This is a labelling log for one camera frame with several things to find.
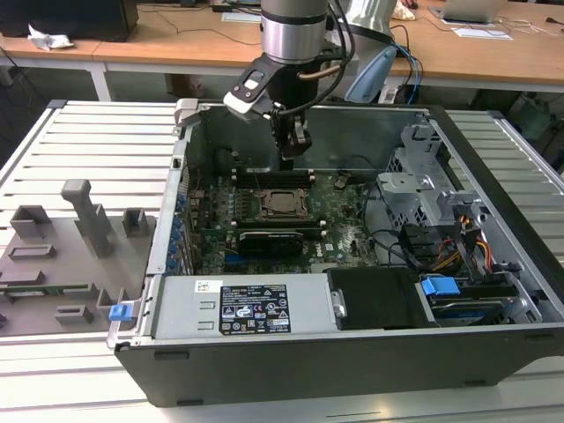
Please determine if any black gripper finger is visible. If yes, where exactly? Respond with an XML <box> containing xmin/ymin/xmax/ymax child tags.
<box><xmin>271</xmin><ymin>111</ymin><xmax>289</xmax><ymax>154</ymax></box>
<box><xmin>280</xmin><ymin>113</ymin><xmax>314</xmax><ymax>173</ymax></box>

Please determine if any silver CPU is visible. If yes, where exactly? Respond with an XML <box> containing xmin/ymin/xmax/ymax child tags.
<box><xmin>269</xmin><ymin>192</ymin><xmax>304</xmax><ymax>214</ymax></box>

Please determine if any metal socket cover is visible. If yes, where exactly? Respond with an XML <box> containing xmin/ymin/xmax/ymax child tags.
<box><xmin>259</xmin><ymin>188</ymin><xmax>314</xmax><ymax>221</ymax></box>

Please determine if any black RAM slot bank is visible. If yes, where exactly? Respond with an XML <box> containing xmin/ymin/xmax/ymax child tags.
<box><xmin>228</xmin><ymin>219</ymin><xmax>325</xmax><ymax>240</ymax></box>
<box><xmin>231</xmin><ymin>168</ymin><xmax>315</xmax><ymax>188</ymax></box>

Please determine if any pale blue teach pendant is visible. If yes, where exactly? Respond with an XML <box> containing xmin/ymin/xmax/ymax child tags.
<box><xmin>344</xmin><ymin>45</ymin><xmax>398</xmax><ymax>104</ymax></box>

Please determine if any white paper sheet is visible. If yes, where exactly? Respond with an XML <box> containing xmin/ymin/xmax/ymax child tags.
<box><xmin>220</xmin><ymin>11</ymin><xmax>263</xmax><ymax>24</ymax></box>

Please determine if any green motherboard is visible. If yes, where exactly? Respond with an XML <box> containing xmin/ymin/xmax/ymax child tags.
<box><xmin>187</xmin><ymin>169</ymin><xmax>381</xmax><ymax>275</ymax></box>

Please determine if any black graphics card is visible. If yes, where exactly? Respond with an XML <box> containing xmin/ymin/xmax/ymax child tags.
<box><xmin>237</xmin><ymin>228</ymin><xmax>305</xmax><ymax>259</ymax></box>

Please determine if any brown cardboard box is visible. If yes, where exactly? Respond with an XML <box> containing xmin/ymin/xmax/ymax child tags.
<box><xmin>166</xmin><ymin>73</ymin><xmax>204</xmax><ymax>99</ymax></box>

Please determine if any grey metal drive cage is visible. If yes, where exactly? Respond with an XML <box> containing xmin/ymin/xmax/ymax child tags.
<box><xmin>376</xmin><ymin>124</ymin><xmax>491</xmax><ymax>231</ymax></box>

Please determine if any wooden desk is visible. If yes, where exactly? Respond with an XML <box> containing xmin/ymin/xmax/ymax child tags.
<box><xmin>0</xmin><ymin>0</ymin><xmax>564</xmax><ymax>94</ymax></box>

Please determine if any white crumpled object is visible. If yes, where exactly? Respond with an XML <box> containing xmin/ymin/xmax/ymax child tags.
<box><xmin>393</xmin><ymin>0</ymin><xmax>419</xmax><ymax>21</ymax></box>

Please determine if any black plastic shroud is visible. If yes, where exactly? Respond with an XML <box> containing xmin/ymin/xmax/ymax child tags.
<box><xmin>328</xmin><ymin>267</ymin><xmax>438</xmax><ymax>332</ymax></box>

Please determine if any grey power supply unit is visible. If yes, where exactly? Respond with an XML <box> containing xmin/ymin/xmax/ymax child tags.
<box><xmin>152</xmin><ymin>273</ymin><xmax>337</xmax><ymax>340</ymax></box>

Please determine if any blue disk carrier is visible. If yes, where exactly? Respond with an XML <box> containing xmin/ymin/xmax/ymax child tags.
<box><xmin>420</xmin><ymin>274</ymin><xmax>460</xmax><ymax>308</ymax></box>

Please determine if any silver laptop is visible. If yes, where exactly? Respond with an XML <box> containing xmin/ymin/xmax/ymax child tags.
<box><xmin>439</xmin><ymin>0</ymin><xmax>508</xmax><ymax>25</ymax></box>

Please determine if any paper sheet with blue border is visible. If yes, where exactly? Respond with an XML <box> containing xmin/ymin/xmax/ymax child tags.
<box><xmin>450</xmin><ymin>26</ymin><xmax>516</xmax><ymax>42</ymax></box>

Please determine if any black open PC case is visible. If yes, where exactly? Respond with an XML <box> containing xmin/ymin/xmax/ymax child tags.
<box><xmin>108</xmin><ymin>97</ymin><xmax>564</xmax><ymax>409</ymax></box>

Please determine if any black box on desk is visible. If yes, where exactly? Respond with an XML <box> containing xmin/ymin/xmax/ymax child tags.
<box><xmin>0</xmin><ymin>0</ymin><xmax>140</xmax><ymax>43</ymax></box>

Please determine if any hard disk with blue label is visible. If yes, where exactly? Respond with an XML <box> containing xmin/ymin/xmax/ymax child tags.
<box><xmin>429</xmin><ymin>299</ymin><xmax>506</xmax><ymax>328</ymax></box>

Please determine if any blue case latch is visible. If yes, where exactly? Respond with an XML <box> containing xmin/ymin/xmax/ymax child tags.
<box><xmin>108</xmin><ymin>303</ymin><xmax>134</xmax><ymax>323</ymax></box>

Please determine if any crumpled white paper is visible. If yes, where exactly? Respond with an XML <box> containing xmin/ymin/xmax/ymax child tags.
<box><xmin>26</xmin><ymin>23</ymin><xmax>76</xmax><ymax>52</ymax></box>

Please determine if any grey parts rack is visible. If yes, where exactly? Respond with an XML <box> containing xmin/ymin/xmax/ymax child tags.
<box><xmin>0</xmin><ymin>178</ymin><xmax>158</xmax><ymax>338</ymax></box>

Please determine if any green RAM stick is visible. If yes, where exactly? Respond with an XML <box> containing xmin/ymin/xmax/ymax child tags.
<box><xmin>0</xmin><ymin>285</ymin><xmax>90</xmax><ymax>295</ymax></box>

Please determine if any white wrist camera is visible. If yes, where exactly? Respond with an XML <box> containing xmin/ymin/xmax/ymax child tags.
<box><xmin>222</xmin><ymin>55</ymin><xmax>276</xmax><ymax>123</ymax></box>

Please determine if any blue cable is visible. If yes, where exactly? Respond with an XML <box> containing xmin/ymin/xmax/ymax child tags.
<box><xmin>394</xmin><ymin>41</ymin><xmax>425</xmax><ymax>106</ymax></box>

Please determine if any yellow and red wire bundle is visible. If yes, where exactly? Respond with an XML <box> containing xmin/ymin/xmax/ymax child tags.
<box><xmin>434</xmin><ymin>235</ymin><xmax>493</xmax><ymax>272</ymax></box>

